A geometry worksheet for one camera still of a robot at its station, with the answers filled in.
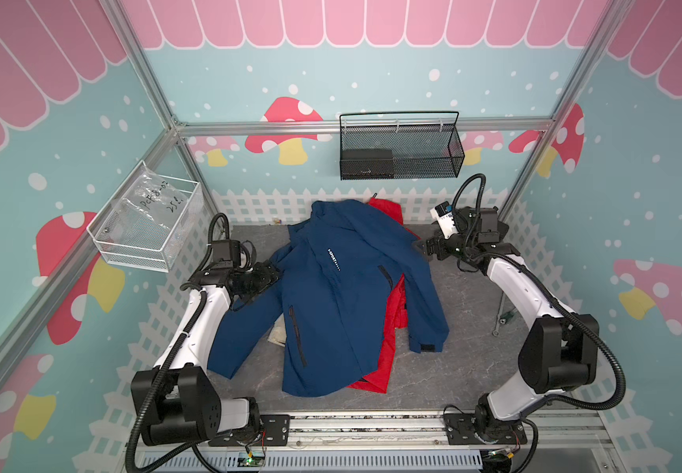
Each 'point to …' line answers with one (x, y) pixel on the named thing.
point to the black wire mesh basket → (399, 145)
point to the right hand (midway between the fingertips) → (425, 237)
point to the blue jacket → (333, 303)
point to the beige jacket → (278, 334)
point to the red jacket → (397, 318)
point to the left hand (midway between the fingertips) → (275, 284)
